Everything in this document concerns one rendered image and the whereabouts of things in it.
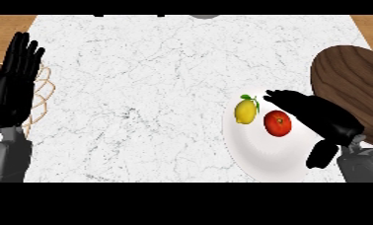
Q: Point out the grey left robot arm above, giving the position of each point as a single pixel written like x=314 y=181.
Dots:
x=14 y=156

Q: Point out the yellow lemon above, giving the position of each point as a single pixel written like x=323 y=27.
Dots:
x=245 y=111

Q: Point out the dark wooden bowl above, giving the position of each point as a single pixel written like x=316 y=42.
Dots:
x=350 y=81

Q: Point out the white plate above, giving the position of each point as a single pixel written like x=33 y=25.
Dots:
x=272 y=143

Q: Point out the red tomato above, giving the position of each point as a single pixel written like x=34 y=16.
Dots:
x=278 y=123

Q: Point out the tan wicker basket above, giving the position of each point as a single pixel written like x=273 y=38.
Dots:
x=43 y=97

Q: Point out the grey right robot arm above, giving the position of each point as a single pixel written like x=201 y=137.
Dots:
x=357 y=163

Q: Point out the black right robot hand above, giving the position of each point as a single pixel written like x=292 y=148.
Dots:
x=323 y=113

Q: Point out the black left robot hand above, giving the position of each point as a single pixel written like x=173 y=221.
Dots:
x=17 y=81

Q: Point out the grey round object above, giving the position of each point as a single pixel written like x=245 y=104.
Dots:
x=204 y=16

